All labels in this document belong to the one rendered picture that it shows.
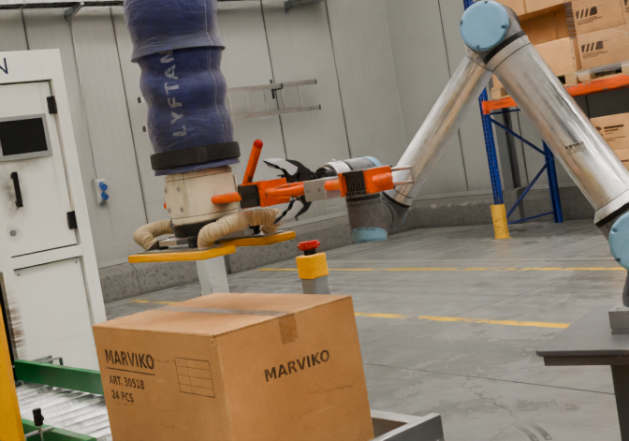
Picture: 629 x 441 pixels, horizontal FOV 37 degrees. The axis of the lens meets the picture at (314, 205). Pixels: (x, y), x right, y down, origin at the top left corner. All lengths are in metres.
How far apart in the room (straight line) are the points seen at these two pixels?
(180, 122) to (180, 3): 0.28
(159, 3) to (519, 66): 0.86
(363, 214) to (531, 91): 0.52
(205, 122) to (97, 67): 9.45
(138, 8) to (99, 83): 9.37
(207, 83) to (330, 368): 0.75
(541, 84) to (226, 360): 0.94
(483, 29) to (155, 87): 0.79
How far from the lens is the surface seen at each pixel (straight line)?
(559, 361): 2.36
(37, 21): 11.61
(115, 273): 11.48
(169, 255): 2.34
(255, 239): 2.36
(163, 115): 2.36
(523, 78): 2.26
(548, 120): 2.25
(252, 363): 2.14
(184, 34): 2.35
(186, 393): 2.25
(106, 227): 11.59
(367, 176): 1.91
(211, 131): 2.34
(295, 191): 2.10
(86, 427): 3.24
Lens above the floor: 1.29
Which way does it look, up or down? 3 degrees down
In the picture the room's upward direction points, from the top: 9 degrees counter-clockwise
